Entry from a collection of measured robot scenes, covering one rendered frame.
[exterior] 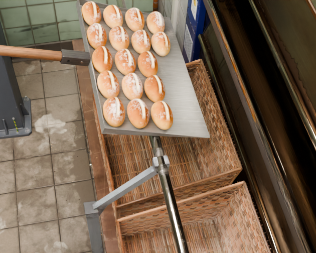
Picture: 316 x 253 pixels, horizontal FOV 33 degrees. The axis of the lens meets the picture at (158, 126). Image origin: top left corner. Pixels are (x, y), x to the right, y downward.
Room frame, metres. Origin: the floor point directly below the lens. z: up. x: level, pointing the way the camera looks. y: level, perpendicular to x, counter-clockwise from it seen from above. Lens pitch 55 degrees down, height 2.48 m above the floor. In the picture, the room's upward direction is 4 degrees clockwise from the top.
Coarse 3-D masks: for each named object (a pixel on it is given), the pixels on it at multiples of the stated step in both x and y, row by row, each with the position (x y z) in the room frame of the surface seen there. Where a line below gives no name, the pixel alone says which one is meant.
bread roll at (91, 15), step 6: (84, 6) 1.34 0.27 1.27; (90, 6) 1.33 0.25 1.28; (96, 6) 1.34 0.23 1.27; (84, 12) 1.31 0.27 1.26; (90, 12) 1.31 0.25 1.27; (96, 12) 1.31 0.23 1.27; (84, 18) 1.30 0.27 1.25; (90, 18) 1.29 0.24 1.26; (96, 18) 1.29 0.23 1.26; (90, 24) 1.28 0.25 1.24
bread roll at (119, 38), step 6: (114, 30) 1.26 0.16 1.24; (120, 30) 1.25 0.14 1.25; (114, 36) 1.23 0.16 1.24; (120, 36) 1.23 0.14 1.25; (126, 36) 1.24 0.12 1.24; (114, 42) 1.22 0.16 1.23; (120, 42) 1.21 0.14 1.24; (126, 42) 1.22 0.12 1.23; (114, 48) 1.21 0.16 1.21; (120, 48) 1.20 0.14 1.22; (126, 48) 1.21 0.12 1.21
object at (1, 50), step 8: (0, 48) 1.04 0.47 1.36; (8, 48) 1.05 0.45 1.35; (16, 48) 1.06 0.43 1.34; (24, 48) 1.07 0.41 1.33; (32, 48) 1.08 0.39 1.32; (16, 56) 1.05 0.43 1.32; (24, 56) 1.05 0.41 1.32; (32, 56) 1.06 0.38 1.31; (40, 56) 1.06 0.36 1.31; (48, 56) 1.07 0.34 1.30; (56, 56) 1.08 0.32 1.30
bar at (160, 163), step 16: (160, 144) 0.87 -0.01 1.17; (160, 160) 0.81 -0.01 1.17; (144, 176) 0.79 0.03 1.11; (160, 176) 0.76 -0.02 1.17; (112, 192) 0.78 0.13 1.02; (96, 208) 0.75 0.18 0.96; (176, 208) 0.66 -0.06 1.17; (96, 224) 0.74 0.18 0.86; (176, 224) 0.61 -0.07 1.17; (96, 240) 0.74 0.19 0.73; (176, 240) 0.57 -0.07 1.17
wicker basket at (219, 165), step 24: (192, 72) 1.51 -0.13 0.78; (216, 96) 1.33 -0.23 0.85; (96, 120) 1.33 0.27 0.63; (216, 120) 1.24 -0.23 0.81; (120, 144) 1.24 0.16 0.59; (144, 144) 1.25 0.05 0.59; (168, 144) 1.26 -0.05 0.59; (192, 144) 1.26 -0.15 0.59; (216, 144) 1.16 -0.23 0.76; (120, 168) 1.12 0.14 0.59; (144, 168) 1.13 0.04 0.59; (216, 168) 1.09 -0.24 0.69; (240, 168) 1.00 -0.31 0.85; (144, 192) 1.02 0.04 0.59; (192, 192) 0.95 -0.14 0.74; (120, 216) 0.88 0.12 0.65
